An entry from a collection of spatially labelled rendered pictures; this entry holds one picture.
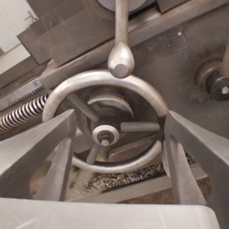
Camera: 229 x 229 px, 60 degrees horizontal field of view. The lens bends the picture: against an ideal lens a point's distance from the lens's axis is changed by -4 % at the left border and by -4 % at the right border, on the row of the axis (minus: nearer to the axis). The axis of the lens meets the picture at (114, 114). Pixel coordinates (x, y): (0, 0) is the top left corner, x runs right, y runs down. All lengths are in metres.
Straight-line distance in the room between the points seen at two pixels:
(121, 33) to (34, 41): 0.30
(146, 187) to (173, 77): 0.30
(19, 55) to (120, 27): 0.38
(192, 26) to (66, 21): 0.19
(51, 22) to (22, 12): 3.74
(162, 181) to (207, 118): 0.20
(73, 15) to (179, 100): 0.23
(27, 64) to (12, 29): 3.69
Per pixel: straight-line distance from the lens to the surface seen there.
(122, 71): 0.18
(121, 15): 0.23
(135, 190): 0.57
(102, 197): 0.60
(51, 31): 0.34
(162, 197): 1.05
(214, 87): 0.34
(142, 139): 0.43
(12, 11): 4.15
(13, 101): 0.63
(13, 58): 0.59
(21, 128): 0.71
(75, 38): 0.33
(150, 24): 0.32
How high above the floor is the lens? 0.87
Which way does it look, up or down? 30 degrees down
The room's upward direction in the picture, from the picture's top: 32 degrees counter-clockwise
